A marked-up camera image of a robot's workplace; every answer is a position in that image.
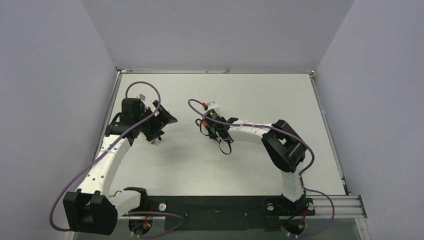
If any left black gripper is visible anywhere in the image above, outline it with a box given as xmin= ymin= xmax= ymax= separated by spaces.
xmin=135 ymin=101 xmax=177 ymax=141

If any orange black padlock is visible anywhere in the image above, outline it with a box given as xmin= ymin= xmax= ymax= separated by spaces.
xmin=195 ymin=118 xmax=209 ymax=137

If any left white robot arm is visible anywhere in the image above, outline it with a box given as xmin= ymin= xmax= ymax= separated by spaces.
xmin=62 ymin=98 xmax=178 ymax=235

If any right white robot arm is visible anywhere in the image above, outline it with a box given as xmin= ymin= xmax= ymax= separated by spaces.
xmin=195 ymin=110 xmax=315 ymax=217

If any yellow padlock with keys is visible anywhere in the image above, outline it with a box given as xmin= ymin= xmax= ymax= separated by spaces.
xmin=146 ymin=136 xmax=163 ymax=146

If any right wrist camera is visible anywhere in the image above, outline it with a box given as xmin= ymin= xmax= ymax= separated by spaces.
xmin=206 ymin=101 xmax=221 ymax=115

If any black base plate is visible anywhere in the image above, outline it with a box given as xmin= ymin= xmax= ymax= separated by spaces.
xmin=129 ymin=195 xmax=316 ymax=232

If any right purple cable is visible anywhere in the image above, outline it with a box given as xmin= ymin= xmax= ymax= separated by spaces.
xmin=187 ymin=98 xmax=335 ymax=239

